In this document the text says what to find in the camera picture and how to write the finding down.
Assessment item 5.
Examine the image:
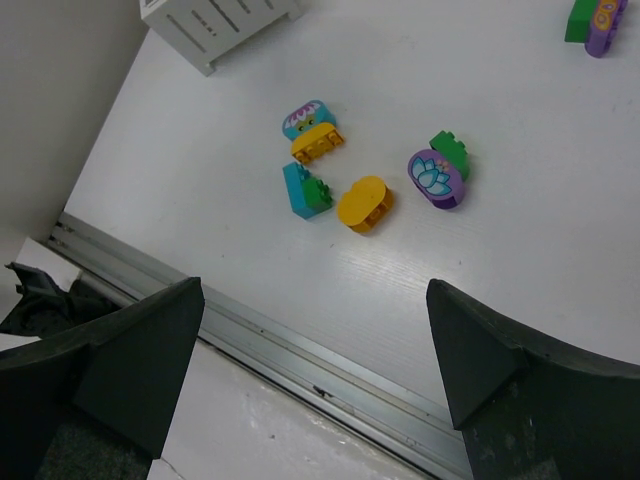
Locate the white slotted container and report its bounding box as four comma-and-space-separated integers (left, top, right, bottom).
139, 0, 301, 76

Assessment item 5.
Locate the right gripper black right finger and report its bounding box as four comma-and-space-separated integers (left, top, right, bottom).
426, 279, 639, 479

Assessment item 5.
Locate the small green lego brick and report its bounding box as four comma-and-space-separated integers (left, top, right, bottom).
302, 178, 333, 211

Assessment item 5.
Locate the purple lotus lego brick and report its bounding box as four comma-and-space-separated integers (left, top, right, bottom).
407, 149, 466, 210

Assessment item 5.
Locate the teal flower lego brick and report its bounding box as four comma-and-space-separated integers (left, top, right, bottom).
281, 100, 337, 141

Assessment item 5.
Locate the yellow rounded lego brick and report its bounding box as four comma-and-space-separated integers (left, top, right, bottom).
337, 175, 394, 234

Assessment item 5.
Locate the aluminium table rail front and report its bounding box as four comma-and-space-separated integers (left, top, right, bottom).
46, 213, 472, 479

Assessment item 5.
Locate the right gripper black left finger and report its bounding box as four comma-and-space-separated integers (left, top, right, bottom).
1, 277, 205, 479

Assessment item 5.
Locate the green lego behind lotus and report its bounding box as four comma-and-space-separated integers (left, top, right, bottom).
429, 131, 470, 181

